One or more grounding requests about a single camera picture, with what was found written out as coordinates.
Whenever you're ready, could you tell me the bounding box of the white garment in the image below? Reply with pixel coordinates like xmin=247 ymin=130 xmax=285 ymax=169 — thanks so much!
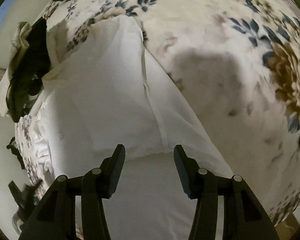
xmin=37 ymin=15 xmax=233 ymax=177

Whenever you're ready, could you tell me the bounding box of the floral bed sheet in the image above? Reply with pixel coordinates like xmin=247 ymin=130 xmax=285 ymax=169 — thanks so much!
xmin=15 ymin=0 xmax=300 ymax=239

